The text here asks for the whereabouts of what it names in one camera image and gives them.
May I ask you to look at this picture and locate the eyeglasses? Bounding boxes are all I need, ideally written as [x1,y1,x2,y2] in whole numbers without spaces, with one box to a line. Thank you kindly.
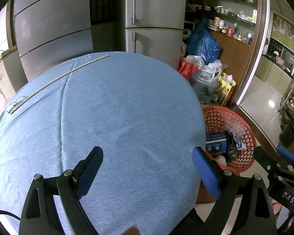
[7,95,27,113]

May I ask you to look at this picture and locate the red shopping bag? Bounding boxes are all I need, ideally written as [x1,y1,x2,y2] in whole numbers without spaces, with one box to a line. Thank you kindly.
[178,60,199,80]

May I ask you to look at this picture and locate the black plastic bag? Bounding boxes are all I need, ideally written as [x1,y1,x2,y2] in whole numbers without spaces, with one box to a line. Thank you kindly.
[224,131,239,162]

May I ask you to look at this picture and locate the wooden shelf cabinet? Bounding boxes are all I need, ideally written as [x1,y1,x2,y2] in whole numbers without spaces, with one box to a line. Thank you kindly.
[185,0,266,106]

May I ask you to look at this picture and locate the torn blue box piece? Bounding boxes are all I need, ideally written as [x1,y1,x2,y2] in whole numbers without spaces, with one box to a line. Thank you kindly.
[231,132,247,150]

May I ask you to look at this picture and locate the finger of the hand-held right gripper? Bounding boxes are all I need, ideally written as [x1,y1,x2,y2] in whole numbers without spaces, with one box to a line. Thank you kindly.
[253,146,288,177]
[277,145,294,177]

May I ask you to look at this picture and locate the large blue plastic bag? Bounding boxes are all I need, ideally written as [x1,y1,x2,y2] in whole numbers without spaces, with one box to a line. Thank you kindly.
[187,18,222,64]

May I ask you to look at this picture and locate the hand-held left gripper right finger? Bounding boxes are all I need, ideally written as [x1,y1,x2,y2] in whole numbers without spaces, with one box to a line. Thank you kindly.
[192,146,277,235]

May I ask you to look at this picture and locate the grey refrigerator with grooves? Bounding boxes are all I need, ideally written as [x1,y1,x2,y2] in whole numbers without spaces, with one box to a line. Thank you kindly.
[11,0,93,81]

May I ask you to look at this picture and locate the red plastic basket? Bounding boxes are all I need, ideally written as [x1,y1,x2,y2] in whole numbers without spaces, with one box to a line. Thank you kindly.
[201,106,256,177]

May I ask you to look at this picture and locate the blue toothpaste box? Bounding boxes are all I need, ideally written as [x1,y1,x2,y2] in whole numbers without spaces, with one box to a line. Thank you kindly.
[206,132,227,153]

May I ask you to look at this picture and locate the row of jars and bottles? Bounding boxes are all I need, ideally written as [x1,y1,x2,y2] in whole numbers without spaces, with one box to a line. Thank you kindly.
[189,0,259,44]

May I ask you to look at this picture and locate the kitchen counter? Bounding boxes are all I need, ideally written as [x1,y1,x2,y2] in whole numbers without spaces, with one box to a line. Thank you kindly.
[255,54,294,96]

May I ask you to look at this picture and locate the long white stick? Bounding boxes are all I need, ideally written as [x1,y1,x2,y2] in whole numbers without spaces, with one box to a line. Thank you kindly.
[11,55,111,114]

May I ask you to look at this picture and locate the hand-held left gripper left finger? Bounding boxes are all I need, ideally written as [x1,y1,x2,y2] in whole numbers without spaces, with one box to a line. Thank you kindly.
[19,146,104,235]

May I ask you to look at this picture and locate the yellow printed bag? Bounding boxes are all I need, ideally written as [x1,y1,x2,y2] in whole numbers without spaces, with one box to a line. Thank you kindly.
[212,73,237,106]

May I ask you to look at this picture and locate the white chest freezer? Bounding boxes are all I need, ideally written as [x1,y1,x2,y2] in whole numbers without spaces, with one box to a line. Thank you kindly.
[0,49,28,125]

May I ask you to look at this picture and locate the grey refrigerator with handles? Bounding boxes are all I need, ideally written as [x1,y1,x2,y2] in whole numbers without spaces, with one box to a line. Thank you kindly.
[124,0,187,70]

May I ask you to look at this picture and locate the metal rack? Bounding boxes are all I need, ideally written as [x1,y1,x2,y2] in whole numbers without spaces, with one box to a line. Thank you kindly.
[279,71,294,128]

